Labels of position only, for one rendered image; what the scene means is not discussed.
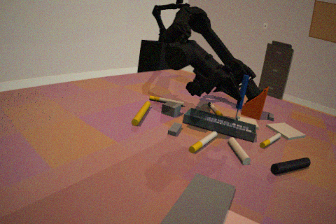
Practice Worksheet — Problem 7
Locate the blue stylus with grey tip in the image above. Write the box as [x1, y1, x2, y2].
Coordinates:
[236, 75, 250, 117]

